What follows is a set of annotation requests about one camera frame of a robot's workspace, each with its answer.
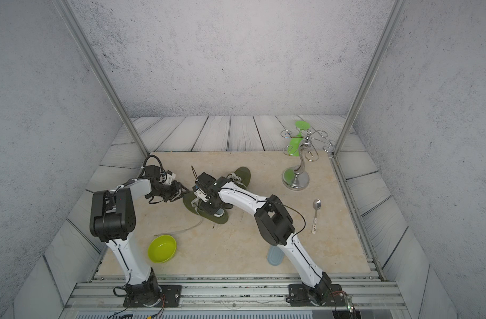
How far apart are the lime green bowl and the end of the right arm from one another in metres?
0.18

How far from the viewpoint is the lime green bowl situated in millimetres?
824

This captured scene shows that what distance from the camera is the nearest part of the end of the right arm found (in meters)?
0.70
